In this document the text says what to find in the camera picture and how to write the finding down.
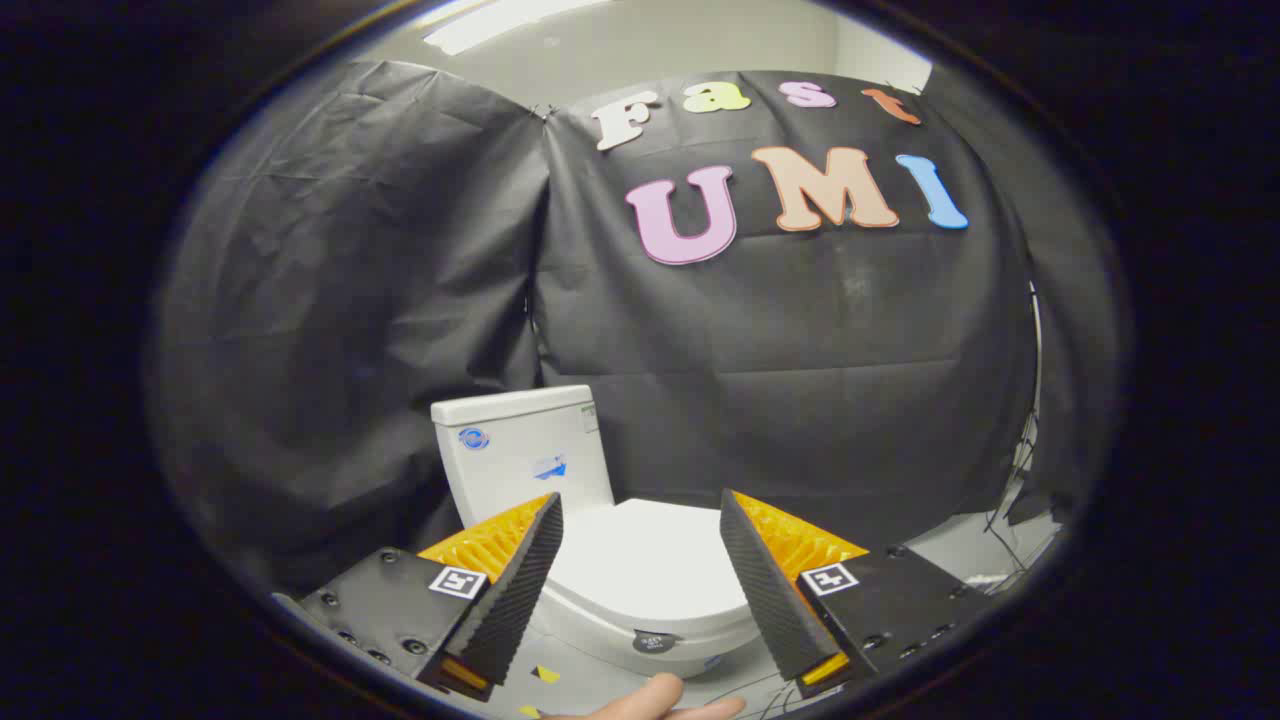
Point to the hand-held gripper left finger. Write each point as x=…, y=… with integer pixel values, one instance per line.
x=520, y=590

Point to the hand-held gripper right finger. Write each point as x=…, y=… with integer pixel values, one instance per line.
x=765, y=590

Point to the white toilet bowl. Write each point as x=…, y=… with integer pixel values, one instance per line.
x=600, y=640

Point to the white toilet tank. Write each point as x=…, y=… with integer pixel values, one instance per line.
x=520, y=450

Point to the black backdrop cloth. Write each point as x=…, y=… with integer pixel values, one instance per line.
x=800, y=350

